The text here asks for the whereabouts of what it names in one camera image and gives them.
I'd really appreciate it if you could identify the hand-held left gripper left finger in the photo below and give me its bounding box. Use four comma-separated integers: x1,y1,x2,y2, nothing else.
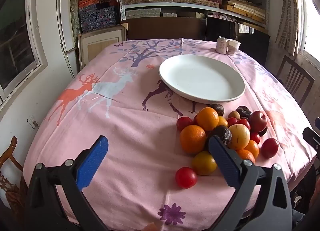
25,135,109,231

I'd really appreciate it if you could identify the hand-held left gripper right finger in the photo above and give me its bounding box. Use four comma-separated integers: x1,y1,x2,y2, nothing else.
207,135,293,231

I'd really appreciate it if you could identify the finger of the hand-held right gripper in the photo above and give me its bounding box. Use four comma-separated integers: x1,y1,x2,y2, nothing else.
302,126,320,151

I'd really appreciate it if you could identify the yellow-orange round fruit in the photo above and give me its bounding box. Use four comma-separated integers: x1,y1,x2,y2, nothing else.
192,151,217,176

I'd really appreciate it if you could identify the orange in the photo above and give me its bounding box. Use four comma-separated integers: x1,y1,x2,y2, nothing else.
180,125,207,154
196,107,220,131
244,140,260,159
236,149,256,164

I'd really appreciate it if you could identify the large pale yellow fruit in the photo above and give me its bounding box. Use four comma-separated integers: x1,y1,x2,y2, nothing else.
228,124,251,151

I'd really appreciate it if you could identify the wrinkled dark passion fruit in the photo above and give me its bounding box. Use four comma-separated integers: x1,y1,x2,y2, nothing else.
211,125,232,146

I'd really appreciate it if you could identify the dark purple passion fruit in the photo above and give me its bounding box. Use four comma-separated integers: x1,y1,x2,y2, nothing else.
235,106,252,120
209,103,225,117

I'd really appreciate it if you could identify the white oval plate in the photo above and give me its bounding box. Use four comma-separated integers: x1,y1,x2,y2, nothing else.
159,54,246,104

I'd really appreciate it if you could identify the pink deer print tablecloth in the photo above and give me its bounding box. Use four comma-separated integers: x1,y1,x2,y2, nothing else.
24,38,318,230

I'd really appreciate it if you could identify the dark wooden slat chair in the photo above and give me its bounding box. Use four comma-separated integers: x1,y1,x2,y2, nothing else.
276,55,315,107

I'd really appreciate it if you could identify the carved wooden chair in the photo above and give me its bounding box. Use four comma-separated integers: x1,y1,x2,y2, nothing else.
0,136,29,224

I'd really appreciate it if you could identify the bright window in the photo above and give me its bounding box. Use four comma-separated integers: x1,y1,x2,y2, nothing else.
299,0,320,59

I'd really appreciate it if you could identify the pale drink can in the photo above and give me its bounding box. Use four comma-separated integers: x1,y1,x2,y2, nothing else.
216,36,228,54

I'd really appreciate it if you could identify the white paper cup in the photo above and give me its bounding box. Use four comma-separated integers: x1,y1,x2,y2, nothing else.
227,39,241,56

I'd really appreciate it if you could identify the beige bamboo blind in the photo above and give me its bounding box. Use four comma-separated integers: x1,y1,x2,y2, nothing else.
275,0,304,55

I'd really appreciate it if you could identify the light wooden framed panel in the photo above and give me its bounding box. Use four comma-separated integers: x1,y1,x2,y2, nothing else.
77,23,128,70

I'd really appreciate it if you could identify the white board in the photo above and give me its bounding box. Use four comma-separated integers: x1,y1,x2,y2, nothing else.
55,0,77,52

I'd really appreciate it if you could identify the white framed window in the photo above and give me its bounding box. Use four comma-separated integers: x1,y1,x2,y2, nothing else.
0,0,49,106

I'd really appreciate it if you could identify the stack of blue floral boxes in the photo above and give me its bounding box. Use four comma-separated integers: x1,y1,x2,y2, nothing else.
78,3,119,33

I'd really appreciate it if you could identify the pink cloth bundle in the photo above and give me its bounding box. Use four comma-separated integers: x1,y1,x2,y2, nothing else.
207,12,237,21

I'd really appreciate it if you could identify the grey stone slab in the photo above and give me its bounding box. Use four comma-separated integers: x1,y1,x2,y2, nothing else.
69,0,82,39

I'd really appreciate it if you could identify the dark brown cabinet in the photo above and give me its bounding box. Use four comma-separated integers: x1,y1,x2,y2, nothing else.
127,17,207,41

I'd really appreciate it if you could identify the white metal shelving rack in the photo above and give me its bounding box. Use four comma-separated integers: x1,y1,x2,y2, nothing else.
117,0,270,34

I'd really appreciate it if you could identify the white wall socket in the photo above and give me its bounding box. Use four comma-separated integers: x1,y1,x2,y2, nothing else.
27,116,39,129

